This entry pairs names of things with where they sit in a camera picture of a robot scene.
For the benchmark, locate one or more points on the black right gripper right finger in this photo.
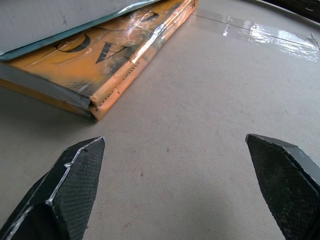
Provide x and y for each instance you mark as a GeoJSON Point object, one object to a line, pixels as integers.
{"type": "Point", "coordinates": [285, 185]}

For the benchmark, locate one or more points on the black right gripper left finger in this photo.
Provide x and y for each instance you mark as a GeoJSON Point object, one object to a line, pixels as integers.
{"type": "Point", "coordinates": [67, 195]}

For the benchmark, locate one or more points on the orange plastic-wrapped box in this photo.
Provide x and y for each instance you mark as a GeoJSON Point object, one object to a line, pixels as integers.
{"type": "Point", "coordinates": [105, 62]}

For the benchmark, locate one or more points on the clear tape strip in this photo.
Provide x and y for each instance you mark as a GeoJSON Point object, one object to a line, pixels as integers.
{"type": "Point", "coordinates": [260, 32]}

